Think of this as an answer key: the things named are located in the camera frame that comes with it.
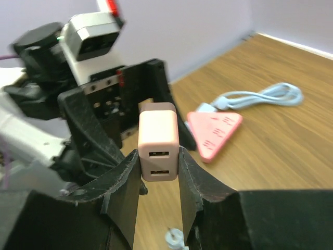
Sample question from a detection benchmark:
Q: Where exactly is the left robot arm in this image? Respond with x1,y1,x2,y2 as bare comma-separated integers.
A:
1,21,174,184

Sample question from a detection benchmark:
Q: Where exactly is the white rectangular power strip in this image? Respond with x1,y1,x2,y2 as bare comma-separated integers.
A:
196,103,217,113

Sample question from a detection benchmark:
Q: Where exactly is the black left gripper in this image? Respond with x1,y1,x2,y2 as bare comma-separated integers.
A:
4,22,157,183

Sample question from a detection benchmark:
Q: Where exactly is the white power strip cable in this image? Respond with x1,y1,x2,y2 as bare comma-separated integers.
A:
210,82,304,111

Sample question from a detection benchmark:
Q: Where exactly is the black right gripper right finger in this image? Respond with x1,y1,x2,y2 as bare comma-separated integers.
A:
178,148,332,250

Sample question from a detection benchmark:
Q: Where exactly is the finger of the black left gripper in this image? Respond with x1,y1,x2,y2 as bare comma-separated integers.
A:
145,59,197,151

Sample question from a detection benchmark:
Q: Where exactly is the pink triangular power strip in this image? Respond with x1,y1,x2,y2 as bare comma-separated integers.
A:
187,111,242,163

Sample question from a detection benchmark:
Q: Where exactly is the small pink plug adapter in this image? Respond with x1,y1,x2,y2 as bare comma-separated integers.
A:
138,102,180,182

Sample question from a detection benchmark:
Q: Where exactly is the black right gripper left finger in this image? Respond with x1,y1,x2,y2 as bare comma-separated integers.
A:
1,150,140,249

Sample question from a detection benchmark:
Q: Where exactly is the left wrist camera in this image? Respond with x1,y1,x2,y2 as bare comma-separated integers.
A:
59,1,124,85

